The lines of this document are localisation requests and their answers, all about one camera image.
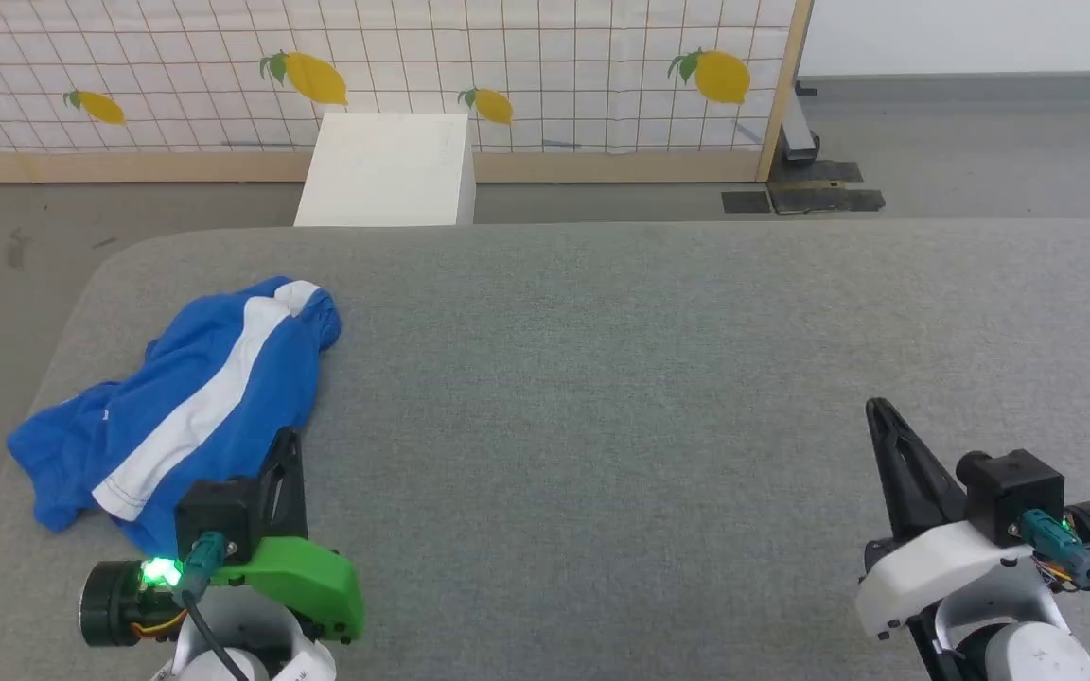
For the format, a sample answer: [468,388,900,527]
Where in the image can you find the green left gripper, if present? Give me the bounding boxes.
[79,428,366,650]

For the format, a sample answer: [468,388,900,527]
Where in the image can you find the grey fabric sofa cushion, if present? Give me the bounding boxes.
[0,219,1090,681]

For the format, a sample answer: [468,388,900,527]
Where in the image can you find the grey metal screen foot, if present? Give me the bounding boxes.
[780,80,822,164]

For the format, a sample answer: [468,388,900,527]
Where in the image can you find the white box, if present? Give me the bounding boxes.
[294,112,478,228]

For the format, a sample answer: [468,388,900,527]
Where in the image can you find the black floor patch under foot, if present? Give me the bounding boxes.
[791,161,864,184]

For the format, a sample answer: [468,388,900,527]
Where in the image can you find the white label strap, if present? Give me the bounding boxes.
[282,648,338,681]

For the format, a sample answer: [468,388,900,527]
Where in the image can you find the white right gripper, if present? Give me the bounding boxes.
[854,398,1090,644]

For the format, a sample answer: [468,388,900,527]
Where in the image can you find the blue shorts with white stripe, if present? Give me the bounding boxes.
[6,276,343,559]

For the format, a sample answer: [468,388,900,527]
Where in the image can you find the arm cable teal plug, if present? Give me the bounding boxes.
[1018,509,1090,639]
[174,532,253,681]

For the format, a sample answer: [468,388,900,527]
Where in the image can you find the left arm cable teal plug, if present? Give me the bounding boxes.
[174,532,253,681]

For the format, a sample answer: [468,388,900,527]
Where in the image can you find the right arm cable teal plug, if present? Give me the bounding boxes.
[1018,509,1090,639]

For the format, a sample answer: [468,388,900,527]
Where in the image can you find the long black floor patch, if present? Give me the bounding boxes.
[767,183,887,216]

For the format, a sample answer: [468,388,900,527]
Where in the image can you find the lemon print grid screen cloth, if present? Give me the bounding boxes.
[0,0,797,154]

